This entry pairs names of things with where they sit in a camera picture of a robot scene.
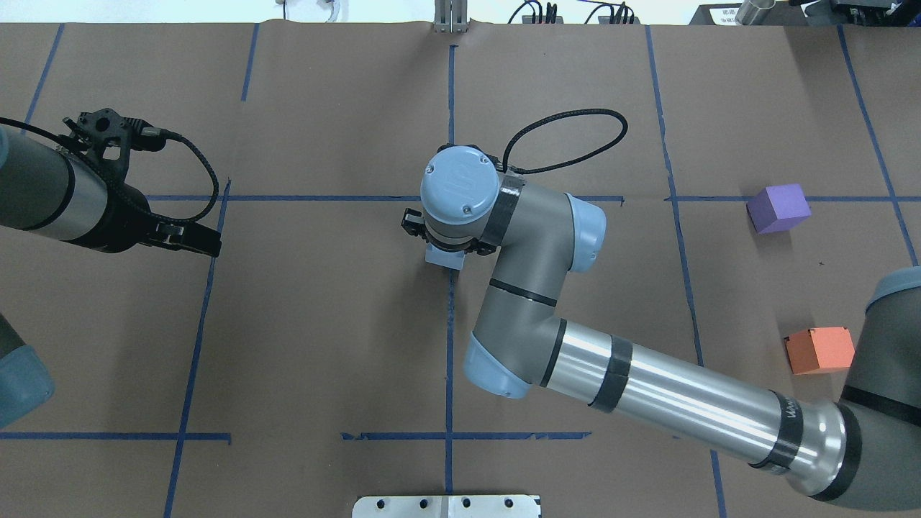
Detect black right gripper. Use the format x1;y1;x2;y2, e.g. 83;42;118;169
401;209;497;256

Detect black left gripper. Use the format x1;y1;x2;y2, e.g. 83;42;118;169
56;109;222;257

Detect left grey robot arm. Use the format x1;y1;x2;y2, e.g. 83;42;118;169
1;108;222;257

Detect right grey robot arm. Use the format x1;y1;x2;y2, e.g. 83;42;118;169
401;145;919;512

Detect purple foam block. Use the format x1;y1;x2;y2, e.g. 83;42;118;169
746;183;812;234

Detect orange foam block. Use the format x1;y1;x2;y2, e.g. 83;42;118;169
784;327;855;375

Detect blue tape strip crosswise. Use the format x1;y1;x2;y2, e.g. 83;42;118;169
147;194;920;204

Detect blue tape strip left vertical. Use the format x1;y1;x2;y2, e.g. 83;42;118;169
163;178;232;518

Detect blue tape strip vertical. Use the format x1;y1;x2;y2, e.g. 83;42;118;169
163;178;232;518
644;25;727;518

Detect blue tape strip lengthwise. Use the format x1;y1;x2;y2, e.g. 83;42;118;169
444;44;458;496

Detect blue tape strip lower horizontal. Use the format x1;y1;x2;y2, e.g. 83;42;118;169
0;430;592;442

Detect metal cylinder cup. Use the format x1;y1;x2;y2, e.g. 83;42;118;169
735;0;776;26

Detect blue tape strip right vertical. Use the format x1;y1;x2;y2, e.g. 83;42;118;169
644;25;727;518

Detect blue tape strip far right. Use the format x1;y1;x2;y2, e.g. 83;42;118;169
835;25;919;266

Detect black braided right cable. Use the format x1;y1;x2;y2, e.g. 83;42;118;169
492;108;629;176

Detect black braided cable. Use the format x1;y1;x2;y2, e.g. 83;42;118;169
141;124;220;225
492;108;629;176

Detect black braided left cable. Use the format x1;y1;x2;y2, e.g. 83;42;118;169
141;124;220;225

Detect metal bracket at table edge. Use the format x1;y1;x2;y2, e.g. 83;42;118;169
433;0;470;34

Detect metal base plate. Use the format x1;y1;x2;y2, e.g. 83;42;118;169
352;494;543;517

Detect black cables at table edge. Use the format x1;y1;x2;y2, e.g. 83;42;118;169
507;0;638;26

